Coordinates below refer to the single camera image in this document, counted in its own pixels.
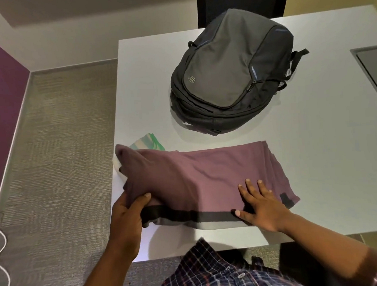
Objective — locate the person's left hand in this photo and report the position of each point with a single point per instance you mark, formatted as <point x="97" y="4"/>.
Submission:
<point x="126" y="226"/>

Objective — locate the person's right hand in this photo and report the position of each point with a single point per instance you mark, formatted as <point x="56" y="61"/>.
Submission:
<point x="265" y="210"/>

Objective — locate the black chair with armrests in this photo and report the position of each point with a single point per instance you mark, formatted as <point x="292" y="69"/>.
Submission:
<point x="300" y="265"/>

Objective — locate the purple striped t-shirt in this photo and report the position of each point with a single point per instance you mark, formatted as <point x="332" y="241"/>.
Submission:
<point x="204" y="182"/>

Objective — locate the green white striped towel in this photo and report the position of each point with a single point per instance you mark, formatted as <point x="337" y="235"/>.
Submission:
<point x="149" y="142"/>

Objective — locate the grey backpack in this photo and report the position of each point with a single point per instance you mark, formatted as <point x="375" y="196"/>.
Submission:
<point x="229" y="77"/>

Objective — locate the person's left forearm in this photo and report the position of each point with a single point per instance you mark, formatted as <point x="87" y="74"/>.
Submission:
<point x="101" y="279"/>

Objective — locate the person's right forearm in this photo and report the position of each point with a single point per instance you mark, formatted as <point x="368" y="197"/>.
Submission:
<point x="331" y="253"/>

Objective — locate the white table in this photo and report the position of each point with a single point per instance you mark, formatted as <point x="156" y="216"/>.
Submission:
<point x="320" y="138"/>

